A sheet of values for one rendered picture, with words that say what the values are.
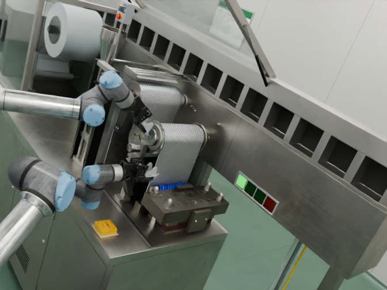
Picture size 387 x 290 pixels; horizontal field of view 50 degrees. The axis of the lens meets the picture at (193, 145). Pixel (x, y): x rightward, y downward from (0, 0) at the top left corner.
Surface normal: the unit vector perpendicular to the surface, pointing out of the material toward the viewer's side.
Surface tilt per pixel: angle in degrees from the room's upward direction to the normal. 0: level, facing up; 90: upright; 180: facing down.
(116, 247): 0
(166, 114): 92
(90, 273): 90
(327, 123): 90
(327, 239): 90
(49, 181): 39
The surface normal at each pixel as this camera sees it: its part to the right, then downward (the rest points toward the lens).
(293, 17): -0.73, 0.00
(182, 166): 0.59, 0.49
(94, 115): 0.24, 0.45
